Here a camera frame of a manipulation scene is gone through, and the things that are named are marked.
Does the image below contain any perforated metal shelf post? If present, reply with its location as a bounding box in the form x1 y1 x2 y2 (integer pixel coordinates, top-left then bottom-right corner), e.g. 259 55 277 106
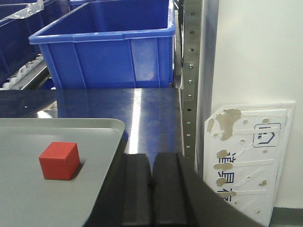
181 0 203 168

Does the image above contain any red cube block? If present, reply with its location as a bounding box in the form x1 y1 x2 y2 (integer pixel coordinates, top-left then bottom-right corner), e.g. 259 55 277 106
38 141 80 180

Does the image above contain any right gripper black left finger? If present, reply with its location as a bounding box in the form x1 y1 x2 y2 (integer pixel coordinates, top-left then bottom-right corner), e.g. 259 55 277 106
84 154 152 227

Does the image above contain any blue plastic bin right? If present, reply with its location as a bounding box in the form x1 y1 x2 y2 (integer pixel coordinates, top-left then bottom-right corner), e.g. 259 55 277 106
29 0 175 89

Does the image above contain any white roller conveyor rail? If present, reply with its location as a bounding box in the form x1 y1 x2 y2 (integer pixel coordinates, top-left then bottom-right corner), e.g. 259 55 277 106
0 53 50 90

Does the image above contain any blue plastic bin left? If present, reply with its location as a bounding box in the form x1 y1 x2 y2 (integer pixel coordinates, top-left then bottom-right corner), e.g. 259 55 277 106
0 0 48 82

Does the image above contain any grey metal tray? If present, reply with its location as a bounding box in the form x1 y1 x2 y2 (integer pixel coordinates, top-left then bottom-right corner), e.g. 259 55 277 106
0 118 125 227

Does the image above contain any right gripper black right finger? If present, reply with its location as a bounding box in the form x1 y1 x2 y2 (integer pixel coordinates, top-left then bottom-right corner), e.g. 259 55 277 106
152 153 260 227

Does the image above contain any clear plastic bag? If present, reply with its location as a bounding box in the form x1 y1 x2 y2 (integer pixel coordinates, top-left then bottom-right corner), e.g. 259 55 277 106
0 0 44 22

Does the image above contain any blue plastic bin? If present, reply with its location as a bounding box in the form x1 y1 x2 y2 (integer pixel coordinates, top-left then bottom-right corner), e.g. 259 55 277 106
29 0 175 89
69 0 96 10
0 0 48 82

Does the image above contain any white worn sign board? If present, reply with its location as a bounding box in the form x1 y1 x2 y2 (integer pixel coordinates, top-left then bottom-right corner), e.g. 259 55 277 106
203 102 295 227

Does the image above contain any blue plastic bin rear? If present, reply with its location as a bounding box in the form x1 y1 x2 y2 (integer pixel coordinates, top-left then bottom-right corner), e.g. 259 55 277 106
69 0 96 10

